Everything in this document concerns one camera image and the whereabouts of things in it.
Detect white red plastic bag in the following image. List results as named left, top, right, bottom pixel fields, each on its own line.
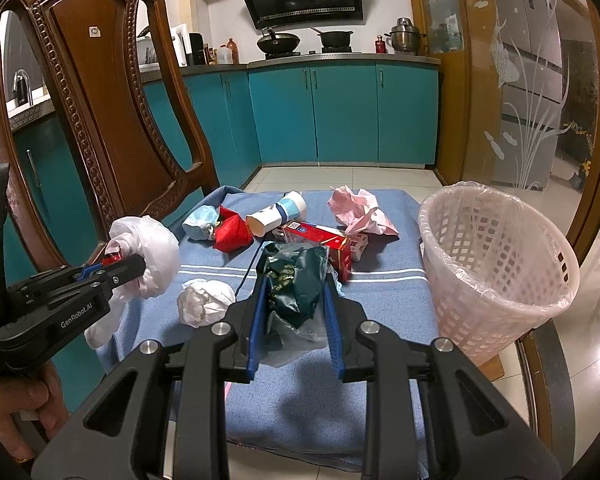
left=84, top=216, right=180, bottom=350

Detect small white bag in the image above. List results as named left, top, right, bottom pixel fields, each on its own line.
left=176, top=278, right=236, bottom=328

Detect light blue face mask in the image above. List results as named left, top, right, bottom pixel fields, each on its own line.
left=182, top=205, right=220, bottom=242

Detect red packet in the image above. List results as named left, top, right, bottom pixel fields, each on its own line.
left=213, top=206, right=253, bottom=254

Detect dark green foil bag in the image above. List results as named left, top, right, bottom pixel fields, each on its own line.
left=257, top=242, right=328, bottom=367

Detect red carton box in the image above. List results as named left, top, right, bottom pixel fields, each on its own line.
left=282, top=221, right=368, bottom=283

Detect blue white paper cup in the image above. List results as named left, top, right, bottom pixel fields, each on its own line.
left=246, top=191, right=308, bottom=238

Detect pink paper wrapper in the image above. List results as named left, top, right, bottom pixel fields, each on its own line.
left=327, top=185, right=400, bottom=236

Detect white plastic trash basket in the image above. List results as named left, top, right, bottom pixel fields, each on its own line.
left=418, top=182, right=580, bottom=366

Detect teal kitchen cabinets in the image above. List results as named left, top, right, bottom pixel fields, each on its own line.
left=0, top=56, right=441, bottom=411

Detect person's left hand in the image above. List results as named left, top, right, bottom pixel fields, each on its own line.
left=0, top=361, right=69, bottom=463

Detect blue towel cloth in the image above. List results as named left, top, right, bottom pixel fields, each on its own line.
left=96, top=190, right=438, bottom=472

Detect brown sauce bottle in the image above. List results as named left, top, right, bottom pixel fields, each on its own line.
left=226, top=38, right=239, bottom=64

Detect carved wooden chair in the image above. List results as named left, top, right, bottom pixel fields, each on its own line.
left=0, top=0, right=219, bottom=271

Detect black wok with lid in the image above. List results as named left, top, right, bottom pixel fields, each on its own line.
left=257, top=28, right=300, bottom=58

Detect black cooking pot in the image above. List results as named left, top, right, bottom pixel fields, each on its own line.
left=312, top=27, right=352, bottom=53

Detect etched glass sliding door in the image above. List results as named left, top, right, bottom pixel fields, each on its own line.
left=457, top=0, right=600, bottom=258

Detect small red bottle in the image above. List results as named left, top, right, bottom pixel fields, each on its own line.
left=375, top=35, right=387, bottom=54

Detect steel stock pot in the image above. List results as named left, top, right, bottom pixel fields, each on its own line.
left=386, top=16, right=426, bottom=55

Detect black cable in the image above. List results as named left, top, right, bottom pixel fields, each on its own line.
left=234, top=246, right=264, bottom=296

